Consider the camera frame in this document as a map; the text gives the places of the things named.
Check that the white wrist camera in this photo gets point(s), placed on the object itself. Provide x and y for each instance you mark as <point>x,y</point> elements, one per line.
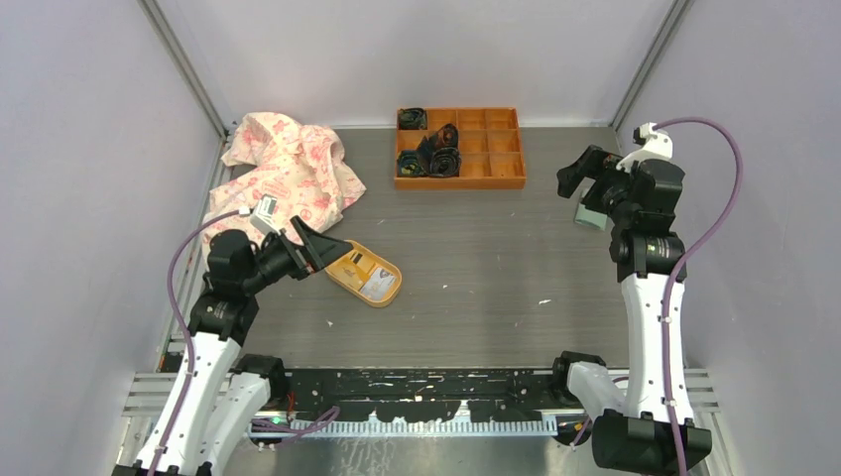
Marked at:
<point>654,144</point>
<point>262,215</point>

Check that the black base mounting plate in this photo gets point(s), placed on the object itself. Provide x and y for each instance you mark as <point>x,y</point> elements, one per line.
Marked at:
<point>424,394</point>

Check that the light green card holder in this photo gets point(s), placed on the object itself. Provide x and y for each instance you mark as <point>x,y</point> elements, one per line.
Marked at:
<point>589,218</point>

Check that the dark rolled sock bottom-left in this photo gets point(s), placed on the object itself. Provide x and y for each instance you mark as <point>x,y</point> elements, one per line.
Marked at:
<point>411,164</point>

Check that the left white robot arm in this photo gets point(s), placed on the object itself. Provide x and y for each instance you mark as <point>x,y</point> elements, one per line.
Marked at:
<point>218,390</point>

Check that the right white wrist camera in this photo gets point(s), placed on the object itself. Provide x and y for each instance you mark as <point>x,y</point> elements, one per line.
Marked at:
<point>654,144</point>

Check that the dark rolled sock top-left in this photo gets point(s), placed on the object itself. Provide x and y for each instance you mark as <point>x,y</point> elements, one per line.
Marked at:
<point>414,118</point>

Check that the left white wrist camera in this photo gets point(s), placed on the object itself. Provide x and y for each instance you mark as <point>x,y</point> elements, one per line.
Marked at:
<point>262,215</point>

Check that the dark rolled sock bottom-middle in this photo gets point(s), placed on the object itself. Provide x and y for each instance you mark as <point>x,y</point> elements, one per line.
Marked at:
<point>445,163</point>

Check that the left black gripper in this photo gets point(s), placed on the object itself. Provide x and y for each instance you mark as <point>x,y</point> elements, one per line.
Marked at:
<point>314,252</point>

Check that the orange compartment organizer box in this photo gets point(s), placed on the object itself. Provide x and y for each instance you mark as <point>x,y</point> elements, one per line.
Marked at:
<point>490,145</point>

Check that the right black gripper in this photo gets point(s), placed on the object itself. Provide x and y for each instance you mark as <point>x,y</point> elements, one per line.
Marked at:
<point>595,163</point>

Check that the yellow credit card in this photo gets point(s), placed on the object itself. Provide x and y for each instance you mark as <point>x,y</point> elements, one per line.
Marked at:
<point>352,271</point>

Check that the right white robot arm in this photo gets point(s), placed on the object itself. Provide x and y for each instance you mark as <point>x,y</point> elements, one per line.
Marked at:
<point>649,426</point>

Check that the pink patterned cloth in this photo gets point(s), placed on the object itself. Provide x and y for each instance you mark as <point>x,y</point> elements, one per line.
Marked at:
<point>301,166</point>

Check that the dark rolled sock middle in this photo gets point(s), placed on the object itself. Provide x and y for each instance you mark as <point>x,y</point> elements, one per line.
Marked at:
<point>447,137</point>

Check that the yellow oval tray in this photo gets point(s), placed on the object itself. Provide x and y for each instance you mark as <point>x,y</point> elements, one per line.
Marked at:
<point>379,262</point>

